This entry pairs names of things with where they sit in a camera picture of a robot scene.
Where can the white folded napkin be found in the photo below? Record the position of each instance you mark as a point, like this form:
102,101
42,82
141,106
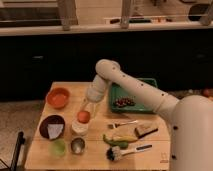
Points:
54,130

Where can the white paper cup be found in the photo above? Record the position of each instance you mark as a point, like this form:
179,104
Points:
79,128

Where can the green tray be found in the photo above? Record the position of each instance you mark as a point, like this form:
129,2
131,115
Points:
117,93

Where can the dark brown bowl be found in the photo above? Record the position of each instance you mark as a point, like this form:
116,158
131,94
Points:
53,119

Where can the small metal cup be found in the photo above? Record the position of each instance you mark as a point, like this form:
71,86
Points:
77,145

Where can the black chair frame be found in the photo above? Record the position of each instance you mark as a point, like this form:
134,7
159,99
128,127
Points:
19,142

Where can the red orange apple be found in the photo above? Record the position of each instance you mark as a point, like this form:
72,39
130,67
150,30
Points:
83,117

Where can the green plastic cup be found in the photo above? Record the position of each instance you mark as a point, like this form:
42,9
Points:
58,147

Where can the orange bowl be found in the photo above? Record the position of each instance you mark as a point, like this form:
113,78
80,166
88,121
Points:
57,98

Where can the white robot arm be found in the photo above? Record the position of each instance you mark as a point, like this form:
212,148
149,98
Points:
191,118

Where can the brown sponge block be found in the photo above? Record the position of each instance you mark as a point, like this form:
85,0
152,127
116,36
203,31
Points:
145,129

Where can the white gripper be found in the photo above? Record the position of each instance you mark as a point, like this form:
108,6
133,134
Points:
95,93

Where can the yellow banana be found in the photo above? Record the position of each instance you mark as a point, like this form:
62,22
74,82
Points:
116,137

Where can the green pepper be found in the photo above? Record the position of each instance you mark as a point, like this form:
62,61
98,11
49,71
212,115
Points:
121,144

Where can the red grapes bunch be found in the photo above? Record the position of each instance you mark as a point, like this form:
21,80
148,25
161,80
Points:
123,102

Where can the wooden shelf counter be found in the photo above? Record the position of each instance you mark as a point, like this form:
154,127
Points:
101,28

